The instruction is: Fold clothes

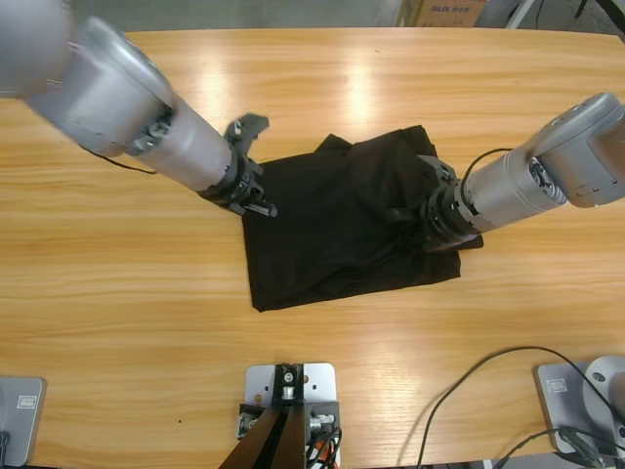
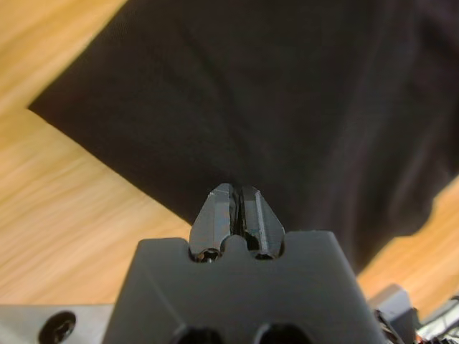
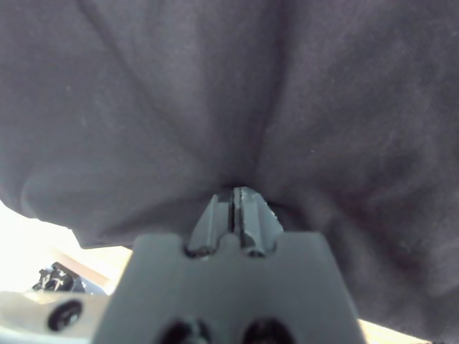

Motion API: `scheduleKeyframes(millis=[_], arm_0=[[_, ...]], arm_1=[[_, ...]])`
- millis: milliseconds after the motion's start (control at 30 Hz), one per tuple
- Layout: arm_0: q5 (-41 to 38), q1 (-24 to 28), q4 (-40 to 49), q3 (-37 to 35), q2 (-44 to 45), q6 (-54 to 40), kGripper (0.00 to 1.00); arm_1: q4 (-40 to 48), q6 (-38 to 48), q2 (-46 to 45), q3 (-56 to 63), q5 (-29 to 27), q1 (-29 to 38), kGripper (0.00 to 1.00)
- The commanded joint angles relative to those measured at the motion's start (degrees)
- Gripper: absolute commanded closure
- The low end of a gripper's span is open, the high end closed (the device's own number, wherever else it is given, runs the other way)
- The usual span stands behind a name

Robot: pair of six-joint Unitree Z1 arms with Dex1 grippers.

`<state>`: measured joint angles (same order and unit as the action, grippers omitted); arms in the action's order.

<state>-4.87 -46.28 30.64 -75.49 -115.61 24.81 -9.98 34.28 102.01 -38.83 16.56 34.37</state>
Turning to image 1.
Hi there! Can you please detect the grey arm base disc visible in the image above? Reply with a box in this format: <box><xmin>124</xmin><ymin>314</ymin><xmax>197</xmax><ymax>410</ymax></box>
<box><xmin>583</xmin><ymin>355</ymin><xmax>625</xmax><ymax>426</ymax></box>

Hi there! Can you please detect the white box with AUX print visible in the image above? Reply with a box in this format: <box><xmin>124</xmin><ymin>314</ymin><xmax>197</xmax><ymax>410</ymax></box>
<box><xmin>418</xmin><ymin>0</ymin><xmax>489</xmax><ymax>28</ymax></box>

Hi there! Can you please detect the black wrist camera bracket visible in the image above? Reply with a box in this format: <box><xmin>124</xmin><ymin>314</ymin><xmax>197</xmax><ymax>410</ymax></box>
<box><xmin>415</xmin><ymin>154</ymin><xmax>460</xmax><ymax>190</ymax></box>
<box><xmin>224</xmin><ymin>112</ymin><xmax>271</xmax><ymax>156</ymax></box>

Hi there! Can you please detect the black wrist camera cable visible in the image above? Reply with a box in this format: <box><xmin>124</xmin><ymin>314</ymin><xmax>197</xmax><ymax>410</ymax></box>
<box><xmin>461</xmin><ymin>148</ymin><xmax>515</xmax><ymax>182</ymax></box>
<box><xmin>95</xmin><ymin>151</ymin><xmax>160</xmax><ymax>176</ymax></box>

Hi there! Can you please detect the black cable bundle under post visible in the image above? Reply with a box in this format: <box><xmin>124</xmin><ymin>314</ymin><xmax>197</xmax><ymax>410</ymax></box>
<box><xmin>303</xmin><ymin>425</ymin><xmax>344</xmax><ymax>469</ymax></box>

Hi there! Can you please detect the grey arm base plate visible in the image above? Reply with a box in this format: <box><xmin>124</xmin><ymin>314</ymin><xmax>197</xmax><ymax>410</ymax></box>
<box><xmin>0</xmin><ymin>374</ymin><xmax>49</xmax><ymax>468</ymax></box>
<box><xmin>532</xmin><ymin>360</ymin><xmax>625</xmax><ymax>455</ymax></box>

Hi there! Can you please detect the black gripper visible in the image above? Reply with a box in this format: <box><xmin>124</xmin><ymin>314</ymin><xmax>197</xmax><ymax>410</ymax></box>
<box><xmin>390</xmin><ymin>179</ymin><xmax>482</xmax><ymax>253</ymax></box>
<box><xmin>197</xmin><ymin>149</ymin><xmax>279</xmax><ymax>219</ymax></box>

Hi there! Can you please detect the white metal mounting plate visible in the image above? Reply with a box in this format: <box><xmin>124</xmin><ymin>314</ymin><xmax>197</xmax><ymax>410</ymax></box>
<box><xmin>242</xmin><ymin>362</ymin><xmax>341</xmax><ymax>469</ymax></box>

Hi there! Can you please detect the grey metal stand leg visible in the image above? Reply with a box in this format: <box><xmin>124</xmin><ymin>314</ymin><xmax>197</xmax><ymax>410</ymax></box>
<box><xmin>504</xmin><ymin>0</ymin><xmax>538</xmax><ymax>30</ymax></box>

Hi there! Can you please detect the black cable bundle at base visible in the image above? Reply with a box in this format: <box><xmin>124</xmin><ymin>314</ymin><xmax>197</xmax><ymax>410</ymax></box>
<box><xmin>495</xmin><ymin>423</ymin><xmax>619</xmax><ymax>469</ymax></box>

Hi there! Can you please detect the black corner bracket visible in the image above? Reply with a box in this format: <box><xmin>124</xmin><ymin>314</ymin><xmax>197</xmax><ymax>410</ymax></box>
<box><xmin>237</xmin><ymin>403</ymin><xmax>268</xmax><ymax>439</ymax></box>
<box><xmin>305</xmin><ymin>401</ymin><xmax>342</xmax><ymax>436</ymax></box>
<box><xmin>272</xmin><ymin>362</ymin><xmax>307</xmax><ymax>406</ymax></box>

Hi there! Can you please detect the black diagonal bar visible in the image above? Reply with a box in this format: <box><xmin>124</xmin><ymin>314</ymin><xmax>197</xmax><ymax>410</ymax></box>
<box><xmin>593</xmin><ymin>0</ymin><xmax>625</xmax><ymax>28</ymax></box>

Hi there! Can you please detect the black Unitree polo shirt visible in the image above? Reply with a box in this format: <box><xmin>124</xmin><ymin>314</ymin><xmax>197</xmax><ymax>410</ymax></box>
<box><xmin>241</xmin><ymin>125</ymin><xmax>484</xmax><ymax>314</ymax></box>

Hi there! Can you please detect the dark aluminium camera post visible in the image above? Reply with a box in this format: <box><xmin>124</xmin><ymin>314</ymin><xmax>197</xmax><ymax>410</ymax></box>
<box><xmin>217</xmin><ymin>403</ymin><xmax>309</xmax><ymax>469</ymax></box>

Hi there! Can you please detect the long black arched cable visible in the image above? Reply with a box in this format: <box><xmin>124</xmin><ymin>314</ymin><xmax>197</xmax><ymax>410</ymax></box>
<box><xmin>418</xmin><ymin>344</ymin><xmax>625</xmax><ymax>468</ymax></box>

